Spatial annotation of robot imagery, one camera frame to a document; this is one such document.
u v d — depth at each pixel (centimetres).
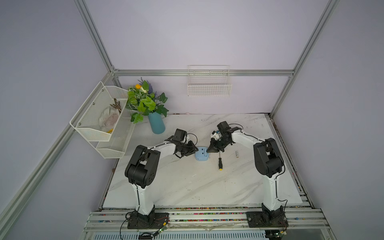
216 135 95
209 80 94
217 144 86
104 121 76
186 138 82
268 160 55
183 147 82
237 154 98
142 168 51
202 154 94
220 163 93
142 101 78
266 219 65
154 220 72
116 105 82
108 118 79
